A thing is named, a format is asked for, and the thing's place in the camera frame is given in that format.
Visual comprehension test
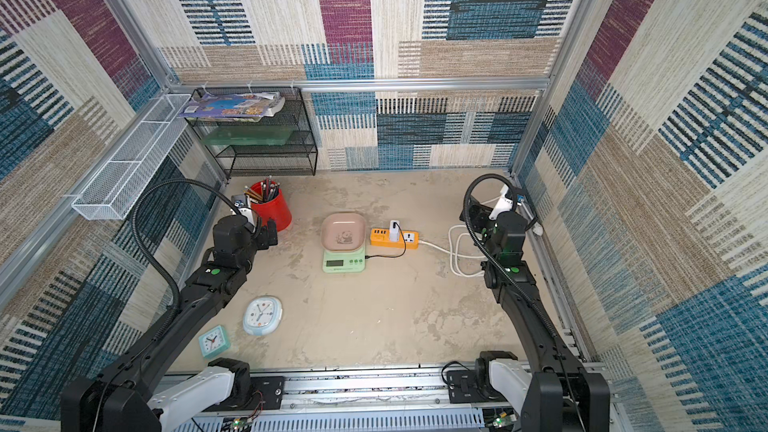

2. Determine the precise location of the black usb cable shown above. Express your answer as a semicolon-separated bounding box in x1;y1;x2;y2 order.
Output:
363;223;408;260

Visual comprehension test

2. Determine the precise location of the colourful magazine on shelf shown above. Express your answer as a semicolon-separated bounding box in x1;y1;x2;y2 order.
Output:
178;92;286;121

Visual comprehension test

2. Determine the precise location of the orange power strip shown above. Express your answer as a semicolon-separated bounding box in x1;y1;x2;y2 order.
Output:
369;228;419;250

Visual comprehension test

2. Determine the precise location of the round light blue clock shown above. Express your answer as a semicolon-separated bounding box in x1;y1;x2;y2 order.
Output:
242;296;283;336

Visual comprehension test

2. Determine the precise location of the small green square clock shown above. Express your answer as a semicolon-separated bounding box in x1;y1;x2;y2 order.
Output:
198;325;231;359

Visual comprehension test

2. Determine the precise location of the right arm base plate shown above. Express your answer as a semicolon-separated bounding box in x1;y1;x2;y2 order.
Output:
441;367;507;404

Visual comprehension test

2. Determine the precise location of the white wire mesh basket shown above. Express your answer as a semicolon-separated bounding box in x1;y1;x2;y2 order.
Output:
72;94;190;221

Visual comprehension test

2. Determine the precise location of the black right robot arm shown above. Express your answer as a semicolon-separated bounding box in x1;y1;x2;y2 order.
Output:
459;173;611;431

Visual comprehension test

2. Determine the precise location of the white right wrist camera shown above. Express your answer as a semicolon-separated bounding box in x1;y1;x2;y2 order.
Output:
489;185;527;220

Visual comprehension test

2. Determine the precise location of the pink bowl with panda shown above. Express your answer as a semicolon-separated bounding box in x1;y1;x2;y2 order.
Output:
321;212;366;252

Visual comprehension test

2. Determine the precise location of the aluminium front rail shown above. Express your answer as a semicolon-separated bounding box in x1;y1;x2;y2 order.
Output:
148;361;517;431

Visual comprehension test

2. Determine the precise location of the red pen holder cup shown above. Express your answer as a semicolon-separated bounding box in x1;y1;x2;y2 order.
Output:
250;188;293;231

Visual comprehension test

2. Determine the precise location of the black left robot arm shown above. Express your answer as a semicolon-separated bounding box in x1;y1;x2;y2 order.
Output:
60;180;278;431

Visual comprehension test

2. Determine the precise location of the black wire mesh shelf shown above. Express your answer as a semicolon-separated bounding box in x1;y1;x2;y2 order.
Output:
178;86;319;179

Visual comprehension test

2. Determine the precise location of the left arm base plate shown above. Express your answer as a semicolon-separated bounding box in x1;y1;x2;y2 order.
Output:
205;376;286;412

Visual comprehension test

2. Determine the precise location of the white power strip cord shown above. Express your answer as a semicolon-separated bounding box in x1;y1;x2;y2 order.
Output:
418;193;545;279

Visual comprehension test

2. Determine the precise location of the green folder in shelf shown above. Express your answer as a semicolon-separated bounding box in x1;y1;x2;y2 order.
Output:
202;126;295;146

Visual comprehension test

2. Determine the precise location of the pens and pencils bundle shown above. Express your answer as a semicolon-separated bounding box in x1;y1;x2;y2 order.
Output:
244;177;281;204

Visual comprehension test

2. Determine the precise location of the green electronic kitchen scale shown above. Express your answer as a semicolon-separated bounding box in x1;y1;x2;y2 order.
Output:
322;246;366;273

